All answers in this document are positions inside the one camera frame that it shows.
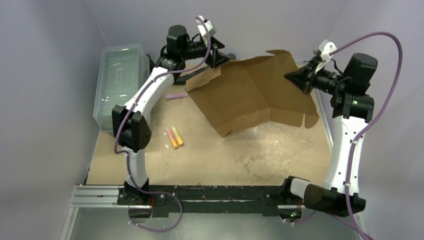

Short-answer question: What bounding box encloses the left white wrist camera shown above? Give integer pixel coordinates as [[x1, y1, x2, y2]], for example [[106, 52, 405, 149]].
[[195, 15, 217, 41]]

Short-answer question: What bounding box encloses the clear plastic storage bin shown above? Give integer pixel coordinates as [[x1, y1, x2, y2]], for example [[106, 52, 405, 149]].
[[93, 44, 151, 136]]

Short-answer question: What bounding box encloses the purple marker pen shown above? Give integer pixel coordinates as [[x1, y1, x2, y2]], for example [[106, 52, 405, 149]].
[[165, 92, 189, 100]]

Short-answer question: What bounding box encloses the aluminium frame extrusion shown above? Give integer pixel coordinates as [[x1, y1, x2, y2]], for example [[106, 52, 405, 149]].
[[69, 185, 119, 208]]

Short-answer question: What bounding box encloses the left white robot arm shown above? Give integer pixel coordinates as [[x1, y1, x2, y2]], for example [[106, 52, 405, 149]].
[[111, 19, 231, 205]]

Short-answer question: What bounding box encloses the brown cardboard box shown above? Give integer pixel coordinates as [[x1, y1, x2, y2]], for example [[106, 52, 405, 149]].
[[185, 49, 320, 137]]

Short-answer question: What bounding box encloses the orange marker pen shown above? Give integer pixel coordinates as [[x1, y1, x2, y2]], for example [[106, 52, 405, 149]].
[[165, 127, 179, 149]]

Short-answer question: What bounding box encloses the yellow marker pen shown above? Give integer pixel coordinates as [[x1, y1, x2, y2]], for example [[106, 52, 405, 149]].
[[171, 125, 184, 146]]

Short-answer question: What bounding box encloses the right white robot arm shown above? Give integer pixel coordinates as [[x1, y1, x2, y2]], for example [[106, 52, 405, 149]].
[[280, 53, 378, 218]]

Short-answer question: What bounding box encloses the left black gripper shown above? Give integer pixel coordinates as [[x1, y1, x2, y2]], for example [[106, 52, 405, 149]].
[[180, 36, 231, 68]]

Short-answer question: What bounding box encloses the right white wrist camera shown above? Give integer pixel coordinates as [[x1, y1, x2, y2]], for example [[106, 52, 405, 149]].
[[313, 39, 337, 63]]

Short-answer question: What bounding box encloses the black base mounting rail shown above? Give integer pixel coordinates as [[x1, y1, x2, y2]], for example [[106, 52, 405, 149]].
[[117, 182, 303, 222]]

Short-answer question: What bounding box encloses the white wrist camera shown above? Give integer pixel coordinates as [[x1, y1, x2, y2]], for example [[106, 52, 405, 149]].
[[195, 15, 217, 41], [313, 39, 337, 63]]

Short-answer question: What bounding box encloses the black corrugated hose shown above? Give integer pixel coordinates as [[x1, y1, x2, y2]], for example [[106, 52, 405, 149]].
[[146, 54, 210, 86]]

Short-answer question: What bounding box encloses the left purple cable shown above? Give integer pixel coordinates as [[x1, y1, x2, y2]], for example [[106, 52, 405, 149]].
[[113, 15, 184, 234]]

